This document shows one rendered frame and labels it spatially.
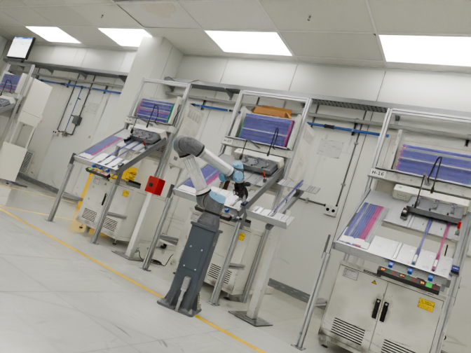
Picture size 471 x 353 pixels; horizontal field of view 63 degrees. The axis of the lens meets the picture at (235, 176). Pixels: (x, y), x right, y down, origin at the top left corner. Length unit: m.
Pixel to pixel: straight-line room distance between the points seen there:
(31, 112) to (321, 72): 4.55
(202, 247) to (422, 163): 1.71
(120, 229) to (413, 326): 2.77
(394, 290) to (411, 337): 0.30
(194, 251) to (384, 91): 3.38
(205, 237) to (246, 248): 0.80
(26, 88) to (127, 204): 3.40
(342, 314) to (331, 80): 3.27
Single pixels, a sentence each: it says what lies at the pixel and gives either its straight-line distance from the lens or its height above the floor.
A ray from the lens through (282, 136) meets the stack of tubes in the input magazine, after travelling 3.47.
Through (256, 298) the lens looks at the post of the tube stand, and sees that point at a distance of 2.93.
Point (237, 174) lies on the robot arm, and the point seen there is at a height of 0.94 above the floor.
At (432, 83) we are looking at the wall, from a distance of 5.05.
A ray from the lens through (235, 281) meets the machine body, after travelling 3.25.
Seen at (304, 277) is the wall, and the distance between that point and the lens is 4.75.
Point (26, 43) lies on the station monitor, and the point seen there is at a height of 2.18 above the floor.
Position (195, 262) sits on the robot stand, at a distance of 2.49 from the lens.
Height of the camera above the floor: 0.66
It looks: 6 degrees up
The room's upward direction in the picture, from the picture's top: 19 degrees clockwise
